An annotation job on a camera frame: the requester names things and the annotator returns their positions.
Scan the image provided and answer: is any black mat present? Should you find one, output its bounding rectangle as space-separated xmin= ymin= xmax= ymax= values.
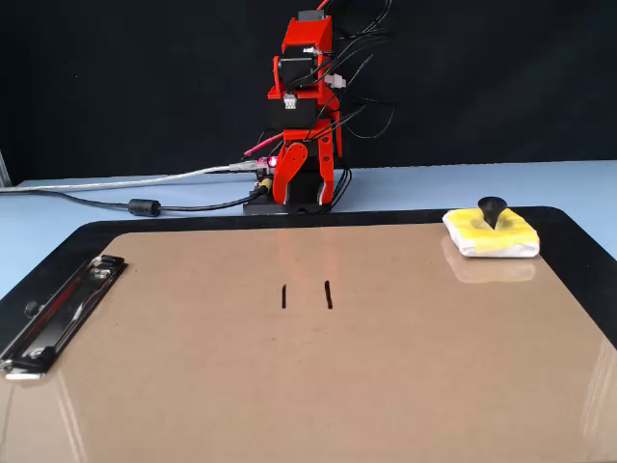
xmin=0 ymin=205 xmax=617 ymax=354

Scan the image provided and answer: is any controller board with LED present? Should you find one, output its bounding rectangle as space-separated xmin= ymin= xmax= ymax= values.
xmin=252 ymin=155 xmax=279 ymax=195

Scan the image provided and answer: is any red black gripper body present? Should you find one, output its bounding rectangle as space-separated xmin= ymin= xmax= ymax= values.
xmin=267 ymin=87 xmax=338 ymax=176

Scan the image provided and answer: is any brown clipboard board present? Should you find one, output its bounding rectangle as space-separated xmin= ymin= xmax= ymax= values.
xmin=0 ymin=220 xmax=617 ymax=463

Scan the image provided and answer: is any silver USB cable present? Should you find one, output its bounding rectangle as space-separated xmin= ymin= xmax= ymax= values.
xmin=0 ymin=161 xmax=262 ymax=195

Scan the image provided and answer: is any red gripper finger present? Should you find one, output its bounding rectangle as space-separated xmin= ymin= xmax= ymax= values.
xmin=314 ymin=134 xmax=335 ymax=208
xmin=271 ymin=141 xmax=310 ymax=204

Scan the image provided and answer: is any metal clipboard clip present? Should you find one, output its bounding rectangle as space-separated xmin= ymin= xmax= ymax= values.
xmin=0 ymin=254 xmax=128 ymax=383

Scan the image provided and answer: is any pink wire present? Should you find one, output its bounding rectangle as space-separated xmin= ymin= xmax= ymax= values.
xmin=242 ymin=131 xmax=286 ymax=159

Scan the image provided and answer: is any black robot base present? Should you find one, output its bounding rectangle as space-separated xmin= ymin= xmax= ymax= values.
xmin=242 ymin=167 xmax=352 ymax=217

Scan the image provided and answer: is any white yellow sponge black knob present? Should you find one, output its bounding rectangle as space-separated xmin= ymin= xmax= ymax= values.
xmin=442 ymin=196 xmax=541 ymax=259

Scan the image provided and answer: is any black cable with ferrite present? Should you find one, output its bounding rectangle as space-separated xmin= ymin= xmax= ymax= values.
xmin=26 ymin=185 xmax=265 ymax=219

